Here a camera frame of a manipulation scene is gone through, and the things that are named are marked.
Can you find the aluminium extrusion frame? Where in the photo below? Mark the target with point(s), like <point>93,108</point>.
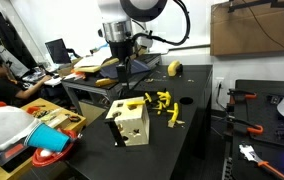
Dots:
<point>82,85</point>

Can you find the blue plastic cup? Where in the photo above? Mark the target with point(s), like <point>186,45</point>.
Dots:
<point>48,136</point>

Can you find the black angle bracket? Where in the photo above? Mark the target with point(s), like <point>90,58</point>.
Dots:
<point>118,133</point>

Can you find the black hanging clothes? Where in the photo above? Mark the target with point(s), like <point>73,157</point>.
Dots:
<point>2,40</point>

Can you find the cardboard wall panel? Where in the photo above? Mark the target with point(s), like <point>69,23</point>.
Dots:
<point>248,33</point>

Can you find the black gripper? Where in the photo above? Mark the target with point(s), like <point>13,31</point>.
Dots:
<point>120,51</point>

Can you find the dark blue cloth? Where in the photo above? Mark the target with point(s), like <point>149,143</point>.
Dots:
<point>140,68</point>

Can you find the wooden table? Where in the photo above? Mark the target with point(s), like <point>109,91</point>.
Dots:
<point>77,126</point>

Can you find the black and red tool case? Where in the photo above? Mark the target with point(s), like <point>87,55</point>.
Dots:
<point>15,155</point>

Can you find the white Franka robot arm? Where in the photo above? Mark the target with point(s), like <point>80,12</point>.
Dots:
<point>115,30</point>

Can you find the white wall outlet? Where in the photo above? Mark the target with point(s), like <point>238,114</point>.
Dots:
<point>219,83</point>

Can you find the wooden cube box with holes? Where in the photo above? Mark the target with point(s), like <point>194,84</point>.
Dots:
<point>132,123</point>

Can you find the white plastic bag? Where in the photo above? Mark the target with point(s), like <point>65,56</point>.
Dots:
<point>5,125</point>

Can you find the small yellow block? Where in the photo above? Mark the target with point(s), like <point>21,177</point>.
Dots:
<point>105,82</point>

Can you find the yellow board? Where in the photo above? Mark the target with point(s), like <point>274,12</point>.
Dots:
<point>92,69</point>

